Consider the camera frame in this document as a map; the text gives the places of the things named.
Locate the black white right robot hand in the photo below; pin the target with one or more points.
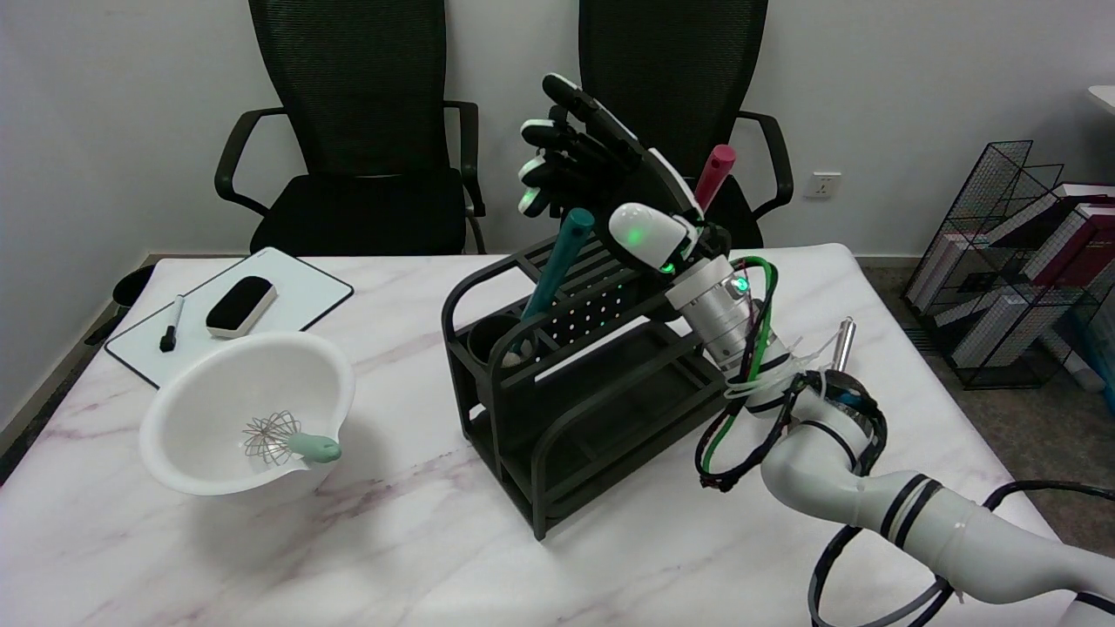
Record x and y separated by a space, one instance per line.
627 174

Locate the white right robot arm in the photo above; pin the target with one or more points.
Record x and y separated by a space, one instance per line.
827 470

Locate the black mesh office chair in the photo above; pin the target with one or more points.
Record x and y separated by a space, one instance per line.
679 52
357 87

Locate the black two-tier dish rack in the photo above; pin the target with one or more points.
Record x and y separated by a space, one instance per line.
584 318

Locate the black round utensil cup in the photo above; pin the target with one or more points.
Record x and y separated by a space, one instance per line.
488 335

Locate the shiny metal scoop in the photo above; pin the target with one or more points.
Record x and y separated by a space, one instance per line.
843 344

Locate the small white whiteboard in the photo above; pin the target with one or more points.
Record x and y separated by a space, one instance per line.
296 292

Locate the white book stack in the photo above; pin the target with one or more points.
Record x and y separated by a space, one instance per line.
1002 318

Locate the black white board eraser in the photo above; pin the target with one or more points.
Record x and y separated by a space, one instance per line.
239 300

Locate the white plastic mixing bowl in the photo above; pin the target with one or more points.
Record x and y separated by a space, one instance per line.
218 383

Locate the dark red book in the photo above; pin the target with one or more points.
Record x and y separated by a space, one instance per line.
1084 235

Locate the black whiteboard marker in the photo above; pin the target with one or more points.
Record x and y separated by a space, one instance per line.
172 326

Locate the white table corner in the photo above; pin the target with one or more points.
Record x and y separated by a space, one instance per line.
1104 97

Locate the black round floor object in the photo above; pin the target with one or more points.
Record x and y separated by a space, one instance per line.
131 286

